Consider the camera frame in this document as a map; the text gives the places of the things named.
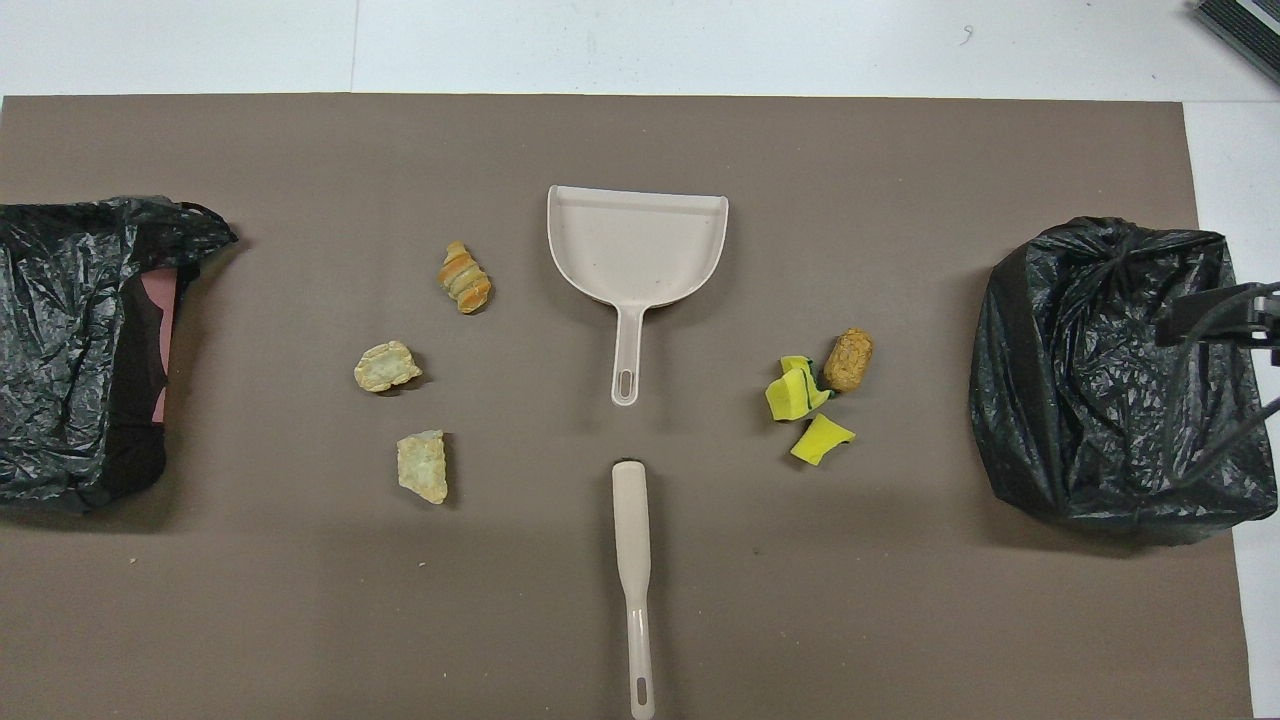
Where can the brown corn-shaped nugget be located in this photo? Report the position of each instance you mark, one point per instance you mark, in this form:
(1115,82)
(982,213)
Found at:
(848,360)

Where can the dark striped grey object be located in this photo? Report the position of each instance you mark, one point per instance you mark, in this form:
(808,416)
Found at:
(1245,25)

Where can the orange striped croissant toy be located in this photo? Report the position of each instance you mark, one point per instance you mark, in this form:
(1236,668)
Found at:
(465,280)

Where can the brown table mat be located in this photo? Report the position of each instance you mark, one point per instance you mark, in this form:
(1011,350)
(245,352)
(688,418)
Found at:
(600,130)

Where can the beige plastic dustpan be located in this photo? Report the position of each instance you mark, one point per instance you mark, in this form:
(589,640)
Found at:
(635,245)

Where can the pale bread chunk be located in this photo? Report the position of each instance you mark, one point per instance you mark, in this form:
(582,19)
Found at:
(387,367)
(423,468)

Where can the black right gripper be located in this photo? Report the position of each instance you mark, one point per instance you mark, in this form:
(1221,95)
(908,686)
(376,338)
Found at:
(1268,315)

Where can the pink bin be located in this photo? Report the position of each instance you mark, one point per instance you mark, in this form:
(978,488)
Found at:
(160,320)

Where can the beige hand brush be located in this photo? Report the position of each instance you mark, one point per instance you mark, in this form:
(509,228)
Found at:
(632,520)

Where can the black trash bag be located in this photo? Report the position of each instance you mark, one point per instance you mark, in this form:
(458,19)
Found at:
(1080,400)
(60,330)

